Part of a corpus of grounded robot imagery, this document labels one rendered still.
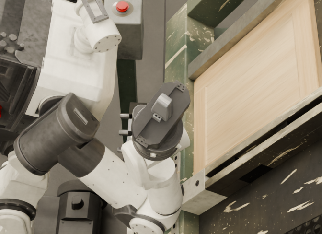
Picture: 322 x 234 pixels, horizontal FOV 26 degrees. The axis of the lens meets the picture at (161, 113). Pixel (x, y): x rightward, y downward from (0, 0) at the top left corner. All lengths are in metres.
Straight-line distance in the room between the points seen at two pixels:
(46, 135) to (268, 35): 0.68
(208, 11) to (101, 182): 0.87
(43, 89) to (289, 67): 0.58
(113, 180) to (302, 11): 0.62
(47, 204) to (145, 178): 1.37
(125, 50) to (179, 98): 1.10
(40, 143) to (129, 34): 0.83
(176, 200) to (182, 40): 0.80
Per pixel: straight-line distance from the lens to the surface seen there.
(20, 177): 1.94
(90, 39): 1.47
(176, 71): 2.11
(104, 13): 1.46
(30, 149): 1.45
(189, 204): 1.78
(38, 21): 1.56
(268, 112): 1.69
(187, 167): 1.88
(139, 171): 1.31
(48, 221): 2.65
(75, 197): 2.59
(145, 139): 1.13
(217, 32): 2.31
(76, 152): 1.43
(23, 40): 1.52
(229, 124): 1.81
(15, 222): 2.15
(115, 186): 1.49
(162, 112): 1.11
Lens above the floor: 2.53
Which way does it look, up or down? 56 degrees down
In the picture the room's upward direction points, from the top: straight up
